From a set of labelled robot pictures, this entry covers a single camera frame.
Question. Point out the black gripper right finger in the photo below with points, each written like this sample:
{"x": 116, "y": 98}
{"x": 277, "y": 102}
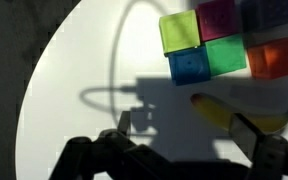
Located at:
{"x": 268, "y": 153}

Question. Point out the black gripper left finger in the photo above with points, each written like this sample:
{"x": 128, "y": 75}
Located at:
{"x": 115, "y": 154}

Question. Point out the blue block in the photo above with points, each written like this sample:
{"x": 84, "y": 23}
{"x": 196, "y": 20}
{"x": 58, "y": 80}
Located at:
{"x": 189, "y": 66}

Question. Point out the light green block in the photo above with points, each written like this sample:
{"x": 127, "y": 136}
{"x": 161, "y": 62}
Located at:
{"x": 179, "y": 31}

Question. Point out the orange block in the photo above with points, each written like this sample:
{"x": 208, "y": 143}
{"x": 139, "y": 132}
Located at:
{"x": 269, "y": 60}

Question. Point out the gray block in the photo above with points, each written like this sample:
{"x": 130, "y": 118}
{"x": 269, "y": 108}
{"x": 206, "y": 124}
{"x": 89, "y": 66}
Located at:
{"x": 263, "y": 14}

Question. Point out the magenta block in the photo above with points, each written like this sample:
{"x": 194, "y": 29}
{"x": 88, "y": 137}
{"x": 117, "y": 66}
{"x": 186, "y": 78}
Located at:
{"x": 217, "y": 19}

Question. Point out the yellow banana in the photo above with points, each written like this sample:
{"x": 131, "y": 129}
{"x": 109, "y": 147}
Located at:
{"x": 219, "y": 113}

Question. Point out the white round table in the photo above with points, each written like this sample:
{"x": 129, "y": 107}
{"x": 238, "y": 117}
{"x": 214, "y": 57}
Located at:
{"x": 107, "y": 58}

